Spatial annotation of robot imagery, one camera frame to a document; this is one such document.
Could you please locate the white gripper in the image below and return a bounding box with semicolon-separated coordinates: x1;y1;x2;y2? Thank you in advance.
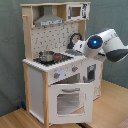
73;40;85;53

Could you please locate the white oven door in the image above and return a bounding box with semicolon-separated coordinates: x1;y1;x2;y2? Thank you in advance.
49;83;94;124

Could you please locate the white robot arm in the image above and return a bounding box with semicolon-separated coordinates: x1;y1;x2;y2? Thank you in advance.
73;29;128;62

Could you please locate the wooden toy kitchen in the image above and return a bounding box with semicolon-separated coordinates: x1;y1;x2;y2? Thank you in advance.
22;2;103;126

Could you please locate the black toy faucet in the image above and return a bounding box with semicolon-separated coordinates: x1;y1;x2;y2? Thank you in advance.
67;33;82;49

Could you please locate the grey toy sink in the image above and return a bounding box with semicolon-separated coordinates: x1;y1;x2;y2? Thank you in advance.
65;49;83;56

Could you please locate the right oven knob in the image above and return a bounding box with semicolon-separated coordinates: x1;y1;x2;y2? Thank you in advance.
72;66;78;72

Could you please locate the oven knob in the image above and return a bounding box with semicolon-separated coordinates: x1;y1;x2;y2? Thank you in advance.
72;66;78;72
54;73;60;79

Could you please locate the toy microwave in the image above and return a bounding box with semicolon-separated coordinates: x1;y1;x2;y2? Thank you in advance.
67;3;90;21

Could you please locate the small steel pot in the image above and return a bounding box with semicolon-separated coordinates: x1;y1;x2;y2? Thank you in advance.
39;51;55;62

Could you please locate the black toy stovetop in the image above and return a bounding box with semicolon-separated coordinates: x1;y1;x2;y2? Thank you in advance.
35;53;71;66

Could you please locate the left oven knob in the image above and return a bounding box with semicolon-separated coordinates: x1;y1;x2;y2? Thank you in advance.
54;73;60;79

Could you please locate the grey range hood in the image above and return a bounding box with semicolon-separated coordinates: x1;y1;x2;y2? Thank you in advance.
35;5;64;27

